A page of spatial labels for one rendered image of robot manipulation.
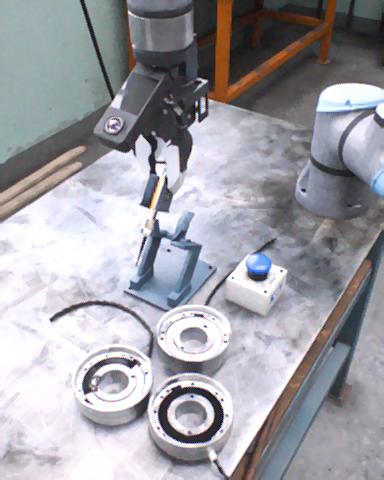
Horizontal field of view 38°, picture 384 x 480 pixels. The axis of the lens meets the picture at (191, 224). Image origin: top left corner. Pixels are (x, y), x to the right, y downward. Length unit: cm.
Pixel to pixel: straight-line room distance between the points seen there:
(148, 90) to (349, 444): 129
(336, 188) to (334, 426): 88
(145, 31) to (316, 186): 54
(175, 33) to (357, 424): 136
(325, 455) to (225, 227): 86
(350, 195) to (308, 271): 20
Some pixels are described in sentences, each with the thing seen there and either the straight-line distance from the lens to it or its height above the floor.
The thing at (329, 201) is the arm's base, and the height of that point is 83.
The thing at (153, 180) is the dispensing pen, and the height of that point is 101.
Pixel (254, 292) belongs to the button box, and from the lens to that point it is 86.
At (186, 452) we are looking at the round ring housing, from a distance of 70.
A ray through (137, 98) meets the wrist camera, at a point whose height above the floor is 115.
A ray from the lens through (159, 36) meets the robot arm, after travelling 67.
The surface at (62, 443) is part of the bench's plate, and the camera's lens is 76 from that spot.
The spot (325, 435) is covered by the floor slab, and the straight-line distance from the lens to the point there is 174.
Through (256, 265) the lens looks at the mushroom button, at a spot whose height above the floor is 87.
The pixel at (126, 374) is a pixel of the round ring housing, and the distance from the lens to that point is 77.
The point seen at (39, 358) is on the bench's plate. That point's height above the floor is 80.
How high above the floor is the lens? 144
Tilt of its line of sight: 37 degrees down
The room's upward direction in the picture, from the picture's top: 1 degrees clockwise
